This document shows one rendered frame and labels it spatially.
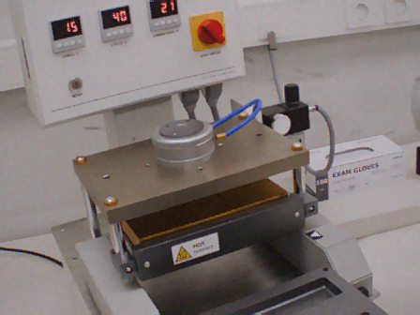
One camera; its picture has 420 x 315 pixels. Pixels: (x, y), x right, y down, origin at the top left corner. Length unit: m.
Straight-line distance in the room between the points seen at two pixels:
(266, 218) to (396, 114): 0.87
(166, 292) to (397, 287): 0.47
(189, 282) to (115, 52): 0.34
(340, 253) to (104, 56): 0.42
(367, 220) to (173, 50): 0.58
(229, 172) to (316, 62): 0.75
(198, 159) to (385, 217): 0.61
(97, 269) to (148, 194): 0.14
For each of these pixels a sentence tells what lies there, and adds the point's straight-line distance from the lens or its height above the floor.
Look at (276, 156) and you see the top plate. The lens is 0.79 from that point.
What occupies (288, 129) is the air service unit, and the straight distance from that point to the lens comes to 1.01.
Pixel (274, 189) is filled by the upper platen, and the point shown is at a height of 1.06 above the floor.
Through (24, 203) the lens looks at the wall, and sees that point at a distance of 1.46.
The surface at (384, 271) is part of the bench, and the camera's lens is 1.19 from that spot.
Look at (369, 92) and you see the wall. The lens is 1.55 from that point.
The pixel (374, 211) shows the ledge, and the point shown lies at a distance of 1.30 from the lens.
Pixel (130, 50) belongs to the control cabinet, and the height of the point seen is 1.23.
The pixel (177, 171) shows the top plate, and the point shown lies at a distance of 0.78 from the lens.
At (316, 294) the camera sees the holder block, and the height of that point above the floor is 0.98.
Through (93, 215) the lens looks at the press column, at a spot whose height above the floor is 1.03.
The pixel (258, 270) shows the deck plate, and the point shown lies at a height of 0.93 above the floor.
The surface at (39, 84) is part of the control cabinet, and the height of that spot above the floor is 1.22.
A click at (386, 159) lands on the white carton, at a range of 1.38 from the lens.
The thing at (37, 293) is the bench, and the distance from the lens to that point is 1.26.
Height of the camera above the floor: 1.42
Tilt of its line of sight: 23 degrees down
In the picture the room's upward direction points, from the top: 7 degrees counter-clockwise
